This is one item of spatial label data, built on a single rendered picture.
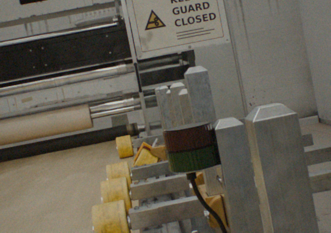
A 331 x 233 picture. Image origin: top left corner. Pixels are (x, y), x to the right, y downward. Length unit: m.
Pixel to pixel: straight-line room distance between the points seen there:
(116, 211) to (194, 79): 0.25
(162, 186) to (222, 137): 0.57
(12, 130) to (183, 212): 2.13
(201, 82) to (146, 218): 0.24
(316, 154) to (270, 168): 0.84
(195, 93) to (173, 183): 0.35
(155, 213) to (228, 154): 0.33
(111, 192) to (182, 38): 1.84
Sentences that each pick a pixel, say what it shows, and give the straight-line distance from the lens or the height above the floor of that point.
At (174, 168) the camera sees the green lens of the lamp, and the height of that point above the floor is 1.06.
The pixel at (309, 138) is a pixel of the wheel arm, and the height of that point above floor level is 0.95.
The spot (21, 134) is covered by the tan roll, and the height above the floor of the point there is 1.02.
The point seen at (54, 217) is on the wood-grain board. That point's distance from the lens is 1.42.
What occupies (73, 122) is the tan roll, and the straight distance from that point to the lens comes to 3.03.
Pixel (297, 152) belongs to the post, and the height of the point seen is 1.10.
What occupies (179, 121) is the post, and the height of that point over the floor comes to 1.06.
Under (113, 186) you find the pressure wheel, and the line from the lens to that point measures 1.25.
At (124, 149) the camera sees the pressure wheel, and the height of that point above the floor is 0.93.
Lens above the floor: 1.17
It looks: 3 degrees down
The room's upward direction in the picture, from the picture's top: 11 degrees counter-clockwise
